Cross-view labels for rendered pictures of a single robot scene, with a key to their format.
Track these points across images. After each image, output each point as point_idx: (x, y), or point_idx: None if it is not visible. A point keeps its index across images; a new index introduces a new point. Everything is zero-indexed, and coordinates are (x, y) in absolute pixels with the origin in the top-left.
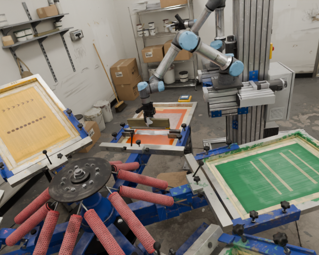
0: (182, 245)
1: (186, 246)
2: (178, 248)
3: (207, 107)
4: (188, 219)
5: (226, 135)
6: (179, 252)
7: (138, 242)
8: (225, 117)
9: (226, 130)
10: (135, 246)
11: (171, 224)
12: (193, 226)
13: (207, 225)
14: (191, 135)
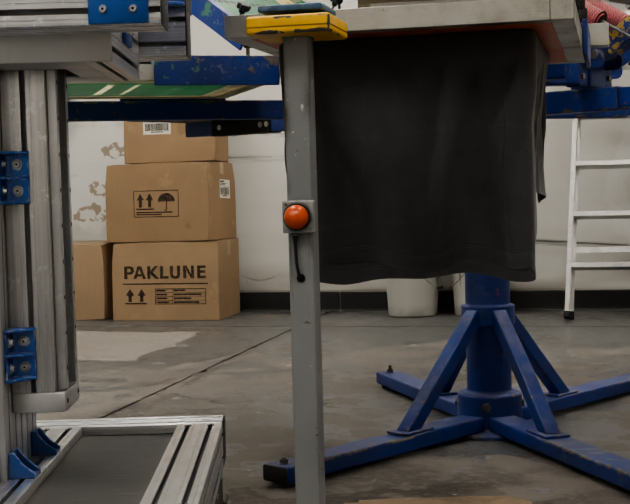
0: (372, 444)
1: (357, 444)
2: (384, 442)
3: (187, 14)
4: (352, 496)
5: (65, 299)
6: (381, 439)
7: (550, 467)
8: (59, 163)
9: (63, 256)
10: (549, 452)
11: (425, 488)
12: (331, 488)
13: (274, 464)
14: (291, 346)
